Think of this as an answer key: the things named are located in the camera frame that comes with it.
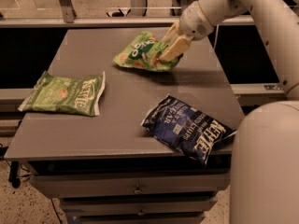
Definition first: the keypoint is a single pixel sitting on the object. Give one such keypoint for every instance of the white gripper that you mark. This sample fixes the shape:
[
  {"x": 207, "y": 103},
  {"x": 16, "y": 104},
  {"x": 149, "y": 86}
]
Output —
[{"x": 192, "y": 22}]

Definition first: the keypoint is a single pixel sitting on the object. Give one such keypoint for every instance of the green rice chip bag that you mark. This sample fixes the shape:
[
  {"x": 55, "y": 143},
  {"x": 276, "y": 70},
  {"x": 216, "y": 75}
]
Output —
[{"x": 143, "y": 53}]

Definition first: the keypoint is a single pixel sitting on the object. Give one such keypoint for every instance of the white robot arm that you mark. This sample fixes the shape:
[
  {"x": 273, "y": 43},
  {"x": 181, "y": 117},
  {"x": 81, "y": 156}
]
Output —
[{"x": 265, "y": 158}]

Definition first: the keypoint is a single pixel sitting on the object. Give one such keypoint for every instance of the blue Kettle chip bag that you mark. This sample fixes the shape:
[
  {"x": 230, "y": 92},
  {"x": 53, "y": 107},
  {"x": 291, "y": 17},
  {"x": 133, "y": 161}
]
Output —
[{"x": 185, "y": 128}]

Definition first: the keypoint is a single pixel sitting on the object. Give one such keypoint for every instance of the green Kettle chip bag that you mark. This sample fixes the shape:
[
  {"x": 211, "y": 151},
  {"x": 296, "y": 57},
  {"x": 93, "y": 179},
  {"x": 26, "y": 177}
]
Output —
[{"x": 68, "y": 95}]

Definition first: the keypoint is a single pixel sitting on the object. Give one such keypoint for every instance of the grey metal railing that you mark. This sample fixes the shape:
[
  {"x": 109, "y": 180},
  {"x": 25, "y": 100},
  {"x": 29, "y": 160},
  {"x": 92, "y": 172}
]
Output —
[{"x": 80, "y": 13}]

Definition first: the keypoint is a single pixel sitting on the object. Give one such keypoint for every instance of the grey drawer cabinet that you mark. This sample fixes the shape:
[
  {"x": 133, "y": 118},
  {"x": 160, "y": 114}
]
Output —
[{"x": 109, "y": 169}]

